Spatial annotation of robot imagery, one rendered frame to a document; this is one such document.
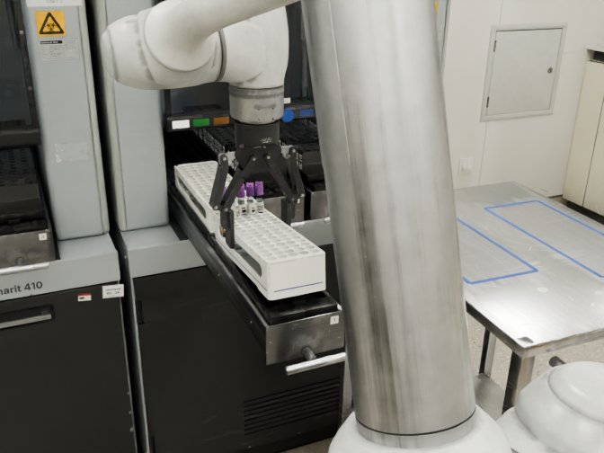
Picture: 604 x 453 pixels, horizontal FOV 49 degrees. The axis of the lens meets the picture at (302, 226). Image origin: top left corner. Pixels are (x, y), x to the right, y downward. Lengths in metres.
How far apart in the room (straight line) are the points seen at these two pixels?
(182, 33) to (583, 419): 0.65
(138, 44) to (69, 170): 0.56
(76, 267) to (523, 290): 0.89
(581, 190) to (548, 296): 2.63
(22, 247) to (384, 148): 1.05
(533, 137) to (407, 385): 3.12
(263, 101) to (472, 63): 2.23
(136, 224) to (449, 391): 1.11
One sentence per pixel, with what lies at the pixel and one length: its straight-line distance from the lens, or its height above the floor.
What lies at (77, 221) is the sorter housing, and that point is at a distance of 1.52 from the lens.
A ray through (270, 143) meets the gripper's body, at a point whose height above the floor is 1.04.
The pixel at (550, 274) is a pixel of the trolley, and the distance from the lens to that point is 1.24.
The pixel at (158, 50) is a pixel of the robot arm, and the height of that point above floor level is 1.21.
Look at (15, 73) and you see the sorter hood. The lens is 1.42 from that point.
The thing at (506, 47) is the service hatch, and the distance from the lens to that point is 3.34.
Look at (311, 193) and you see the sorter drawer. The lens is 1.55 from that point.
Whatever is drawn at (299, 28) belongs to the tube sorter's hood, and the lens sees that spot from 1.53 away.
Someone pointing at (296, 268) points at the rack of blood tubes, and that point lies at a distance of 1.04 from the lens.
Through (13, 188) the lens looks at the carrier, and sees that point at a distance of 1.47.
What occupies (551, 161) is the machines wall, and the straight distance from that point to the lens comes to 3.73.
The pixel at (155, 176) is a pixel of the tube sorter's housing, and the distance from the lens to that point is 1.52.
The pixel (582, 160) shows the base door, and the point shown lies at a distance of 3.74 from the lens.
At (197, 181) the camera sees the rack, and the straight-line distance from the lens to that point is 1.46.
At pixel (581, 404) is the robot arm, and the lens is 0.66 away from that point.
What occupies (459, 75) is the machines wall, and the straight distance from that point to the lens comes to 3.21.
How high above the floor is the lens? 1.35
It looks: 23 degrees down
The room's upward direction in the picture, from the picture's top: 1 degrees clockwise
